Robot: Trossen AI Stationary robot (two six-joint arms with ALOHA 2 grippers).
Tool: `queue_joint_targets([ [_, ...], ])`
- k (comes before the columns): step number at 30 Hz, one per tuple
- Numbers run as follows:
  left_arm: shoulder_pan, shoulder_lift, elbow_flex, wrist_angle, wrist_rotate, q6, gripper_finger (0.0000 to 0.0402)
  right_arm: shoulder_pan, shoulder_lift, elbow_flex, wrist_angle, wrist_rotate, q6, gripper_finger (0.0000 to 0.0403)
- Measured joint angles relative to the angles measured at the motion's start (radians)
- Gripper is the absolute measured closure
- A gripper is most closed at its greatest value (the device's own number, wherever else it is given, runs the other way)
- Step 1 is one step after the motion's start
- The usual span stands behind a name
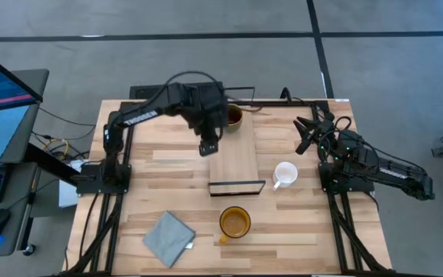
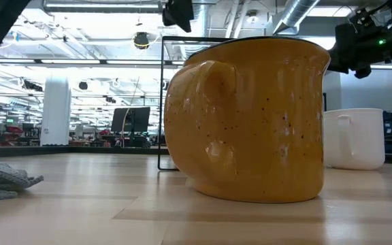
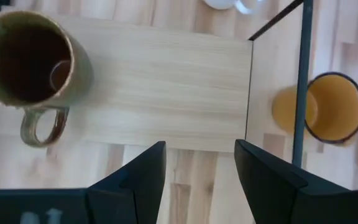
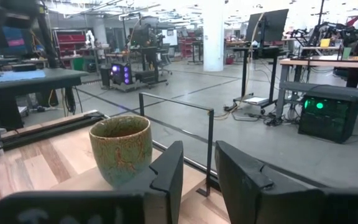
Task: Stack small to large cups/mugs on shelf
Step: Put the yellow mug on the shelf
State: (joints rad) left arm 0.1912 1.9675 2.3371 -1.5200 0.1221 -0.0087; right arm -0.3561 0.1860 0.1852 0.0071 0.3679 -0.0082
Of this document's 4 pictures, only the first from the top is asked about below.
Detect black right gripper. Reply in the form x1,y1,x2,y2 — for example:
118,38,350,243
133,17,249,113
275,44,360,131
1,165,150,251
292,117,342,159

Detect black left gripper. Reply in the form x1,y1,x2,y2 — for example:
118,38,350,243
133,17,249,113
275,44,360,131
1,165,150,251
188,82,230,145

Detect green glazed ceramic mug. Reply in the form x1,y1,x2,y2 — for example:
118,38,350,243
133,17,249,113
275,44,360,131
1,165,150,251
225,102,245,135

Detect small white mug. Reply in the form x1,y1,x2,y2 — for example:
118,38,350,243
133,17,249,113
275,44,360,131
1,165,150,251
271,161,299,192

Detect amber yellow glass mug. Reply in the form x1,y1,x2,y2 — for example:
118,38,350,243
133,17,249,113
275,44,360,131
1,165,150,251
218,205,252,245

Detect grey folded cloth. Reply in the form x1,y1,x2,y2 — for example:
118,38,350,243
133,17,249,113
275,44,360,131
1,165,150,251
142,209,197,269

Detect white box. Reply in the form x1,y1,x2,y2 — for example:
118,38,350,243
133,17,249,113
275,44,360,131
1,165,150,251
58,159,88,209

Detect grey computer desk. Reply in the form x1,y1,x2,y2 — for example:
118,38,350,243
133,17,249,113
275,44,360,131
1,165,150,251
0,68,50,259

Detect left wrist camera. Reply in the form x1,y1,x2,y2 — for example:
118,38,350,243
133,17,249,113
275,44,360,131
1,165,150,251
198,138,220,158

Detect black metal table frame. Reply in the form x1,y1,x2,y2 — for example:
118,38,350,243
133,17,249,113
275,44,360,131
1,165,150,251
52,98,395,277

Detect wooden shelf with black frame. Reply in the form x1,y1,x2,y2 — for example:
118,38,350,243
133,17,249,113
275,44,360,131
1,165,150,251
207,86,267,198

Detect thin black cables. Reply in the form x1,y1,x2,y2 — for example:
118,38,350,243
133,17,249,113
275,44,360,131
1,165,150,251
31,107,98,162

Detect yellow coiled cable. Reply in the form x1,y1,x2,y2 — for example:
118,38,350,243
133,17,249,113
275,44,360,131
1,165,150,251
42,137,71,161

